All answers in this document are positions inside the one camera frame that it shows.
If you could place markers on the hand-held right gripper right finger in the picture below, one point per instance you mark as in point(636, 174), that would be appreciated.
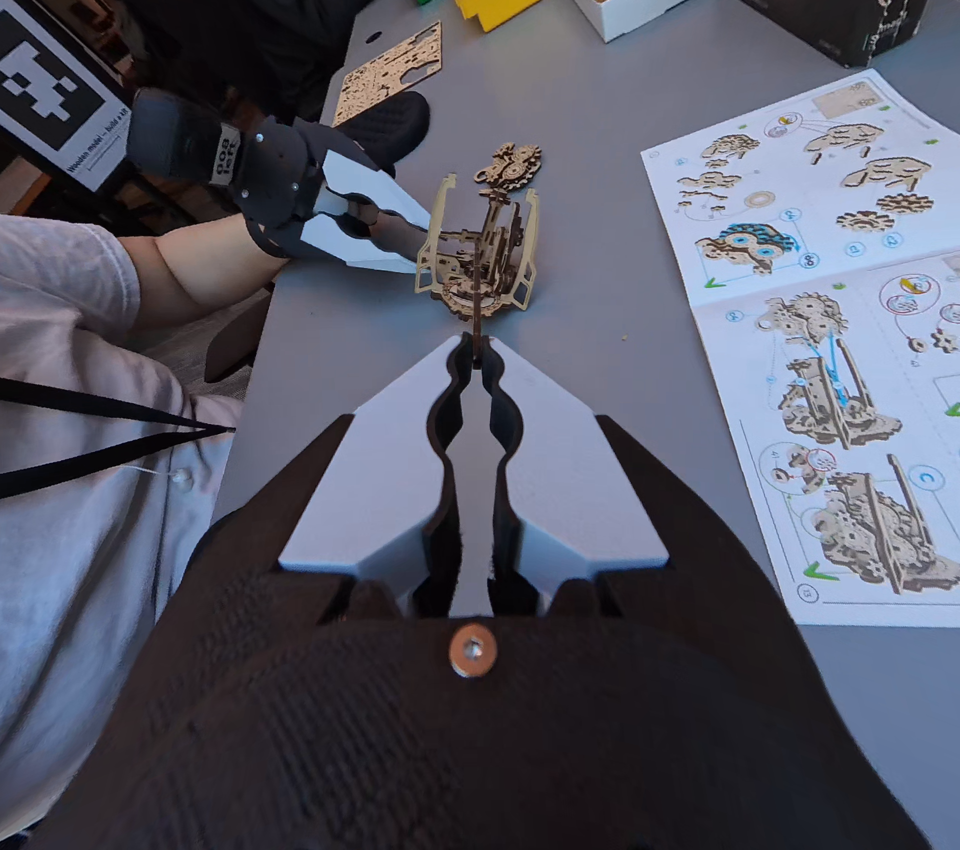
point(592, 490)

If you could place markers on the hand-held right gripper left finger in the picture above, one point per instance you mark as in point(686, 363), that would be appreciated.
point(360, 490)

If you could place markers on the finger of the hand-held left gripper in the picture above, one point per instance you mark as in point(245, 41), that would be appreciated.
point(367, 187)
point(330, 243)

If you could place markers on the wooden mechanical model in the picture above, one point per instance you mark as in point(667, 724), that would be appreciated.
point(480, 265)

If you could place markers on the wooden gear assembly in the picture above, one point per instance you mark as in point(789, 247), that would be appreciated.
point(510, 168)

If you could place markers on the person's left forearm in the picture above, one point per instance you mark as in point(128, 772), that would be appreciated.
point(195, 273)

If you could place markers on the laser-cut wooden sheet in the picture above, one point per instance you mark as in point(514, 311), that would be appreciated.
point(390, 70)

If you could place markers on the assembly instruction booklet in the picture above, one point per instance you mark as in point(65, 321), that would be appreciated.
point(787, 378)

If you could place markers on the marker tag sign screen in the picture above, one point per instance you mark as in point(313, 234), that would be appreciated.
point(45, 85)

